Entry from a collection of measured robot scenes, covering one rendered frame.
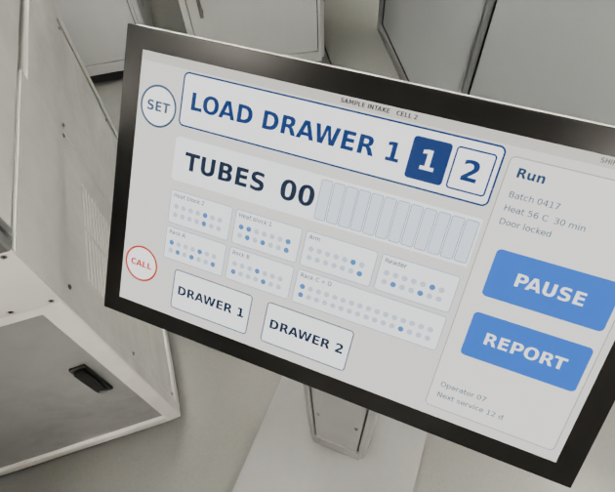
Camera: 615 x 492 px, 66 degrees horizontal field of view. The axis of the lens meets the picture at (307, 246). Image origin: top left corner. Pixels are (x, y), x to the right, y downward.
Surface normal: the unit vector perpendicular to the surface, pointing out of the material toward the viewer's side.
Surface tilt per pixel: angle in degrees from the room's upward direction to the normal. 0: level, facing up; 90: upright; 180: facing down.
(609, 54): 90
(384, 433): 5
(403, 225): 50
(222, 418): 0
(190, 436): 0
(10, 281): 90
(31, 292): 90
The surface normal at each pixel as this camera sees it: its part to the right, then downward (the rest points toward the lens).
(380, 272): -0.31, 0.24
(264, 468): -0.12, -0.57
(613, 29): -0.98, 0.17
